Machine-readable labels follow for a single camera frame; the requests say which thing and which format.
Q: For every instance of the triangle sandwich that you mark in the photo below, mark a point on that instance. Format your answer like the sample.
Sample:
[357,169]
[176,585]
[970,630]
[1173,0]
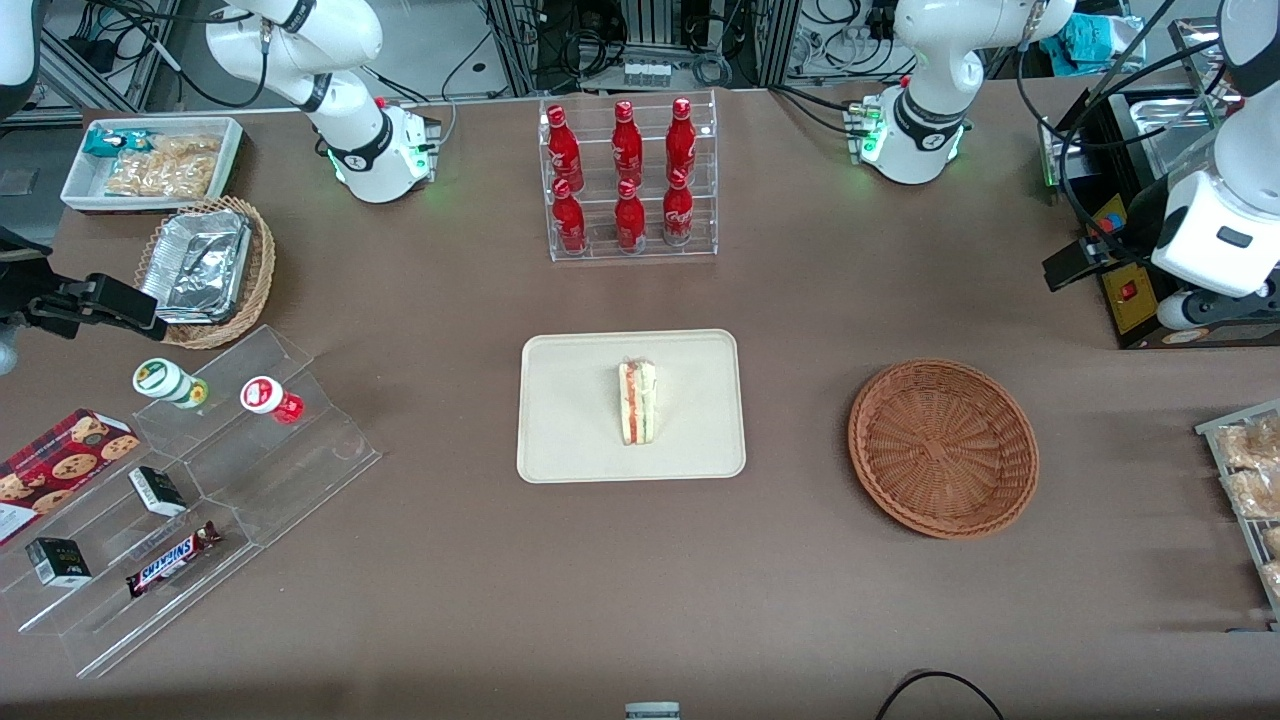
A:
[636,405]

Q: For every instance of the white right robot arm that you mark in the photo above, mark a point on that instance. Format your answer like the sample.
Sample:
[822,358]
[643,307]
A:
[340,120]

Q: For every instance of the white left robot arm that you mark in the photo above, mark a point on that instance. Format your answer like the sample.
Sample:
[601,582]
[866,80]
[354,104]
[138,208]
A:
[930,60]

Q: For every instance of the oval tan wicker basket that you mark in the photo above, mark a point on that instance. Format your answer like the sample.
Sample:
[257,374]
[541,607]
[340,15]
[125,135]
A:
[258,270]

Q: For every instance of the tray of packaged bread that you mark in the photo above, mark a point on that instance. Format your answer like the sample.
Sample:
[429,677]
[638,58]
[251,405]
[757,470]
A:
[1203,430]

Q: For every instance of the round brown wicker basket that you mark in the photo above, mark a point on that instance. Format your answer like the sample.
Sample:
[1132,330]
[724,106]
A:
[940,450]

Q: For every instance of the beige plastic serving tray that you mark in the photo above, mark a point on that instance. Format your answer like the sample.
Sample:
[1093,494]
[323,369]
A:
[570,410]

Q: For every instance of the black machine with yellow panel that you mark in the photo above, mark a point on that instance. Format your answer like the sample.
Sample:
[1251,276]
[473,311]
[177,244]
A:
[1130,300]

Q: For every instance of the stack of foil trays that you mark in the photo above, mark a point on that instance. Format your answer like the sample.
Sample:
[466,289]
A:
[195,265]

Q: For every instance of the green lid cup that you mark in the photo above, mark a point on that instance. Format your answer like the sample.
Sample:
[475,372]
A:
[160,378]

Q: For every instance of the white rectangular snack bin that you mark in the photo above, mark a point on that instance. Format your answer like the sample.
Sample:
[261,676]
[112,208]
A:
[85,185]

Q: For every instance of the clear bag of chips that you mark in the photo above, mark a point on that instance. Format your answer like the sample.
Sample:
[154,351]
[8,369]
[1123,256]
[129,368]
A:
[160,178]
[190,146]

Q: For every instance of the teal snack packet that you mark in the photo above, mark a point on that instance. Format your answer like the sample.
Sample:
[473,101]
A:
[110,143]

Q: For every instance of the red lid cup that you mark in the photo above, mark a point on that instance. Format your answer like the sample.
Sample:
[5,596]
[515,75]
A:
[263,395]

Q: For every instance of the red cookie box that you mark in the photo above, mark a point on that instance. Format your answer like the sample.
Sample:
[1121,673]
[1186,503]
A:
[60,465]

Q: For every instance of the small black box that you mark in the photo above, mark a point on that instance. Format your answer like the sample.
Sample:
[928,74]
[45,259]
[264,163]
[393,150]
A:
[157,490]
[58,562]

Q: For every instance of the clear acrylic stepped display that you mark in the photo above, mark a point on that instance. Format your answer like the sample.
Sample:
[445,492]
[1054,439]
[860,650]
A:
[300,470]

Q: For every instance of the bagged bread roll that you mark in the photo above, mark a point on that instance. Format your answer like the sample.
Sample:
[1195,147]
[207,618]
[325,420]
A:
[1255,445]
[1258,493]
[1273,580]
[1273,540]

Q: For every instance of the Snickers chocolate bar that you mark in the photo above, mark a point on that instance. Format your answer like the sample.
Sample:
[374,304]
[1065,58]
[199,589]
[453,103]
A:
[170,560]

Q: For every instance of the red cola bottle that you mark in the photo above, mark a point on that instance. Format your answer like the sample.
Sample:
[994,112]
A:
[570,222]
[630,220]
[681,142]
[564,150]
[627,145]
[678,215]

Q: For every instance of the white power strip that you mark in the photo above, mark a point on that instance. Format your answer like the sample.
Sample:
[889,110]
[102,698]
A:
[647,73]

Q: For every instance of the clear acrylic bottle rack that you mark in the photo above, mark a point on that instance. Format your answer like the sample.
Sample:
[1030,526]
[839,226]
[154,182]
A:
[600,250]

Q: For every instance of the grey device edge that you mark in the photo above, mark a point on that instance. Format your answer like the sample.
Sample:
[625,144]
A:
[652,711]

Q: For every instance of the aluminium frame rack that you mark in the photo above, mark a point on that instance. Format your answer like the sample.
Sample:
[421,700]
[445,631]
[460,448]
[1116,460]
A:
[772,40]

